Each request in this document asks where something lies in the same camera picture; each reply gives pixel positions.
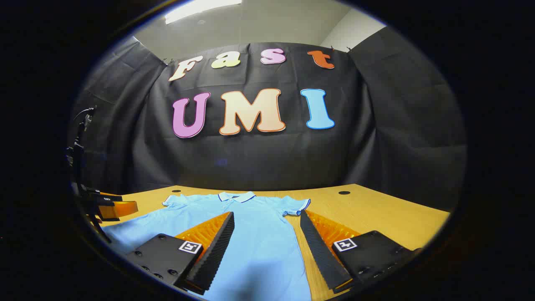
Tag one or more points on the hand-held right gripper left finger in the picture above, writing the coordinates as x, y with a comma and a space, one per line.
217, 251

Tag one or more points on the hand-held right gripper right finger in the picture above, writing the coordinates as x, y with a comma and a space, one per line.
319, 251

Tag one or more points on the light blue polo T-shirt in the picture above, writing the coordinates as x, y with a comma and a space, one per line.
263, 251

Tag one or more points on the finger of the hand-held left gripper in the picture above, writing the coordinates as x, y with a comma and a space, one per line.
121, 209

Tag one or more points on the black backdrop cloth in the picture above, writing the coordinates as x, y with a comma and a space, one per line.
271, 159

